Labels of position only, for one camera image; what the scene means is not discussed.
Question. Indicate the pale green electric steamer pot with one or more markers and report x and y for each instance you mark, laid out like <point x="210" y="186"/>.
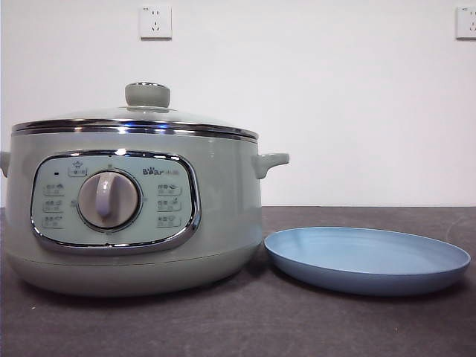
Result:
<point x="223" y="208"/>

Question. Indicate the blue round plate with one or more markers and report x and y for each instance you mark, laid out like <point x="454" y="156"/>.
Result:
<point x="357" y="256"/>

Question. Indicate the glass lid with green knob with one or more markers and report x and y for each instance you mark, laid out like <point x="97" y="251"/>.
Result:
<point x="147" y="94"/>

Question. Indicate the white wall socket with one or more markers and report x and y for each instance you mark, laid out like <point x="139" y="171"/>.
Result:
<point x="468" y="23"/>
<point x="156" y="23"/>

